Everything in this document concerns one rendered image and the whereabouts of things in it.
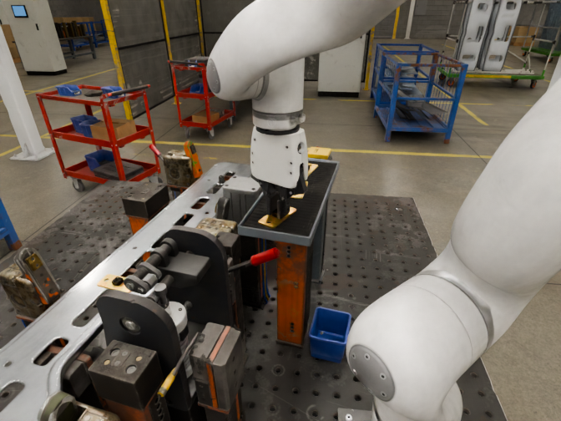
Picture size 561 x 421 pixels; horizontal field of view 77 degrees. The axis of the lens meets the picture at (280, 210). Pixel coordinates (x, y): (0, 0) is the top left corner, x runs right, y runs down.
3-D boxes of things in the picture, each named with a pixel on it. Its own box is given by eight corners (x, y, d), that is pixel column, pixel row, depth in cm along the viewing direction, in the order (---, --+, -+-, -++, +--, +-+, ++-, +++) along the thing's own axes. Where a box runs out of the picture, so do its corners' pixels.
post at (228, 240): (231, 352, 96) (219, 229, 76) (249, 356, 95) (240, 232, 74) (224, 367, 92) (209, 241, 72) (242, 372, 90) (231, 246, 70)
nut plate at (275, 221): (281, 205, 73) (281, 200, 72) (297, 210, 71) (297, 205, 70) (256, 222, 67) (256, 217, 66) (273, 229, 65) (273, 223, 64)
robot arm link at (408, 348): (474, 417, 52) (518, 291, 41) (393, 509, 42) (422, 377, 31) (405, 362, 61) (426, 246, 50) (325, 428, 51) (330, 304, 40)
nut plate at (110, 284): (95, 286, 75) (94, 281, 74) (108, 274, 78) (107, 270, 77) (129, 293, 73) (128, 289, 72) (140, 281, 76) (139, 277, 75)
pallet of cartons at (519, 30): (504, 43, 1675) (509, 25, 1638) (523, 43, 1662) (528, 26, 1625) (513, 45, 1573) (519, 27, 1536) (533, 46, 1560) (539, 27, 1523)
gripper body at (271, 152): (315, 119, 59) (311, 180, 65) (266, 111, 64) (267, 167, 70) (290, 131, 54) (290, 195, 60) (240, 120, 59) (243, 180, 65)
